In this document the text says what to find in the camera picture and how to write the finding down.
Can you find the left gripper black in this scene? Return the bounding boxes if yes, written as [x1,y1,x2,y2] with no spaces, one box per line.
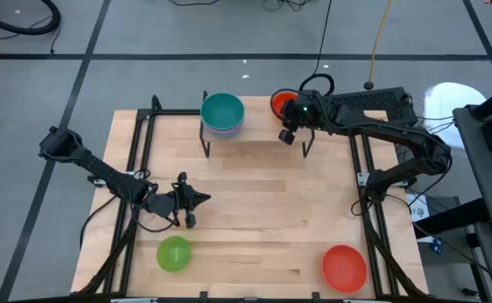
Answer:
[146,171,212,230]

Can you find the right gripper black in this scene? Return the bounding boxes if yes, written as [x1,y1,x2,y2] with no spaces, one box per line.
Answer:
[278,90,320,130]

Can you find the small orange plastic bowl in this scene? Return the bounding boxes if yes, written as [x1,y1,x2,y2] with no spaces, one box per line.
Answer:
[269,88,299,123]

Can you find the small green plastic bowl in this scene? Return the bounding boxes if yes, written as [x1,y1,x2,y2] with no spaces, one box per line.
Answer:
[156,235,193,273]

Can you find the large teal plastic bowl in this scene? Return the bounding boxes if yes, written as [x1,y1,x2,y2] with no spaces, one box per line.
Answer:
[199,92,246,131]

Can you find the small purple plastic bowl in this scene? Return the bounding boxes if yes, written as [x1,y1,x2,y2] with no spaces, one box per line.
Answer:
[202,120,245,136]

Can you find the large red plastic bowl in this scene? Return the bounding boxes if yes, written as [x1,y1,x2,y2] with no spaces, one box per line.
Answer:
[320,244,368,295]

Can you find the wooden shelf black metal legs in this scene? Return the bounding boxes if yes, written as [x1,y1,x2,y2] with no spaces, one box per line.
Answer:
[198,90,316,159]

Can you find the white paper sheet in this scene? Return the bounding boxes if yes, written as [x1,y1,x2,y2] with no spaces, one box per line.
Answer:
[405,192,431,223]

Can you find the white round bin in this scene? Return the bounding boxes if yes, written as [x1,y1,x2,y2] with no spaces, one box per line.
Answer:
[422,82,489,152]

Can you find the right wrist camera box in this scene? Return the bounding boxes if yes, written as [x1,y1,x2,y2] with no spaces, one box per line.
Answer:
[278,128,298,146]

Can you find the black looped floor cable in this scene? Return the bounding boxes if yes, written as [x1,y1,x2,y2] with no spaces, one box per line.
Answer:
[298,0,336,97]

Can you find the yellow cable with black plug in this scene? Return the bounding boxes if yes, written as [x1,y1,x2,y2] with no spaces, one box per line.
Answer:
[362,0,394,92]

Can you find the black metal table frame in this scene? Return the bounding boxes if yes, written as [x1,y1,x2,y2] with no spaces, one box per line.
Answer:
[77,94,430,303]

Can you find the thick black hose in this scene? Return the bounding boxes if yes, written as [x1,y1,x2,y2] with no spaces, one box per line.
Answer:
[0,0,61,37]

